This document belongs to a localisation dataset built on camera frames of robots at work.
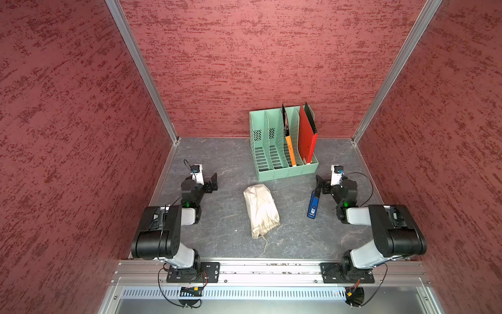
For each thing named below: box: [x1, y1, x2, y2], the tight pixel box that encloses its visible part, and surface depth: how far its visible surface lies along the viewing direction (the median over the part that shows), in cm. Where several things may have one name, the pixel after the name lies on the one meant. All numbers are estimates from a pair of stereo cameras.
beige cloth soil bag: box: [243, 183, 281, 239], surface depth 82 cm
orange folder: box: [282, 104, 297, 167], surface depth 89 cm
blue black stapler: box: [307, 189, 319, 220], surface depth 90 cm
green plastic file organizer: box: [249, 105, 319, 182], surface depth 103 cm
